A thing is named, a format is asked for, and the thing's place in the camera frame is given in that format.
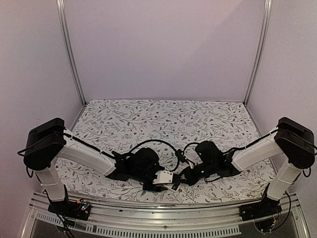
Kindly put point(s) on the floral patterned table mat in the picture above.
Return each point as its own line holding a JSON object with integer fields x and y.
{"x": 119, "y": 125}

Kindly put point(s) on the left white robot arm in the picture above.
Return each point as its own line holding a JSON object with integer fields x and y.
{"x": 52, "y": 140}

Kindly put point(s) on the front aluminium rail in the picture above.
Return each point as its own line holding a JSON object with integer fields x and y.
{"x": 111, "y": 218}

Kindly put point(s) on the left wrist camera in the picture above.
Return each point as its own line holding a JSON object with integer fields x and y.
{"x": 165, "y": 177}

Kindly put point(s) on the left aluminium frame post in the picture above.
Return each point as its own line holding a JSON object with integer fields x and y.
{"x": 69, "y": 51}

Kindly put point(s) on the right aluminium frame post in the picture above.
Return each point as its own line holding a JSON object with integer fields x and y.
{"x": 259, "y": 52}

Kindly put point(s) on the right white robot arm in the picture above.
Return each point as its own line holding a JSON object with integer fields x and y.
{"x": 290, "y": 138}

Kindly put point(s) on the aluminium frame post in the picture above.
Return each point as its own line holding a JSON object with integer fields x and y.
{"x": 69, "y": 51}
{"x": 259, "y": 52}

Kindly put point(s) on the purple battery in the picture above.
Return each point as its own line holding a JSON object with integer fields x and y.
{"x": 175, "y": 187}

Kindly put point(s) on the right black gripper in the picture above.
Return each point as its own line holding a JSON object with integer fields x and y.
{"x": 190, "y": 180}

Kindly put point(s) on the white remote control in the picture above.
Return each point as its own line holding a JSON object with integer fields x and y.
{"x": 168, "y": 186}

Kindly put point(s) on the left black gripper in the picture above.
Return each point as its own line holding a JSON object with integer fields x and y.
{"x": 157, "y": 189}

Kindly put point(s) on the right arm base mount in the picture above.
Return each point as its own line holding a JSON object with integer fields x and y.
{"x": 265, "y": 213}

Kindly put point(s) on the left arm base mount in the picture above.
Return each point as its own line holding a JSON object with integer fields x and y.
{"x": 79, "y": 210}

